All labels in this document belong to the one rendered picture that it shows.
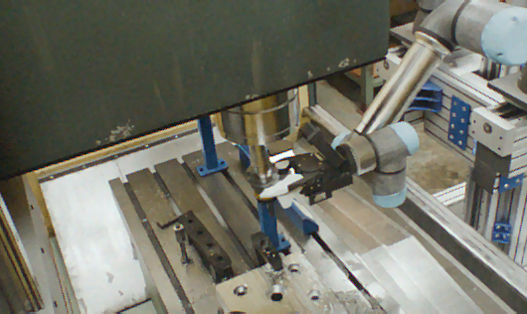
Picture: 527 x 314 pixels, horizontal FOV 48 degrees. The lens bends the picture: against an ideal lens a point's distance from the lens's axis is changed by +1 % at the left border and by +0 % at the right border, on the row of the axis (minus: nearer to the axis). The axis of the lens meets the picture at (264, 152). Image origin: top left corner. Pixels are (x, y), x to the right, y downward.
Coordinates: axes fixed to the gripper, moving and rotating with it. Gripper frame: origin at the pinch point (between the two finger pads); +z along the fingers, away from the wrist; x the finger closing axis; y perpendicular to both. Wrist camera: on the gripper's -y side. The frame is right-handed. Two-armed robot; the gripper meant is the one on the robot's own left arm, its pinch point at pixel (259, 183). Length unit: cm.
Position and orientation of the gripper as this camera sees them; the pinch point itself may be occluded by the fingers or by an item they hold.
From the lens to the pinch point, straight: 117.2
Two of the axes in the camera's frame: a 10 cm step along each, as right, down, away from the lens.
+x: -3.7, -4.4, 8.2
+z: -9.1, 3.3, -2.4
